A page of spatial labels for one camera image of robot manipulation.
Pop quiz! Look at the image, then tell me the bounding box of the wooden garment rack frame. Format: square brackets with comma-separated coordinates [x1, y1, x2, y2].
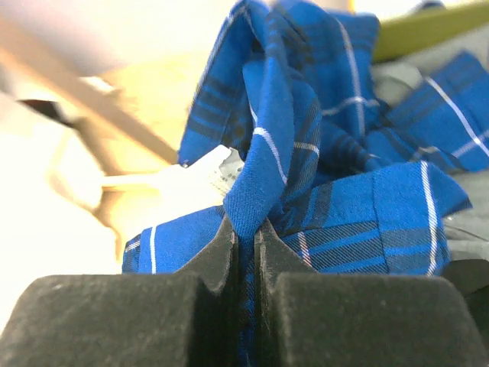
[0, 15, 180, 238]

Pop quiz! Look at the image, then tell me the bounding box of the blue plaid shirt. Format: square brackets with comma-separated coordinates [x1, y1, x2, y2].
[122, 1, 488, 366]

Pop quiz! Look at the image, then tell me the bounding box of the green laundry basket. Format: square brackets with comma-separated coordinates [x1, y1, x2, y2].
[373, 2, 488, 63]

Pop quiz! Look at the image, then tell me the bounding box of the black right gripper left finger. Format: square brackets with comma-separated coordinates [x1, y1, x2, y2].
[1, 219, 238, 366]

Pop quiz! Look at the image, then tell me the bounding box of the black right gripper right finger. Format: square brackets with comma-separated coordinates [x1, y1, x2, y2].
[254, 222, 488, 366]

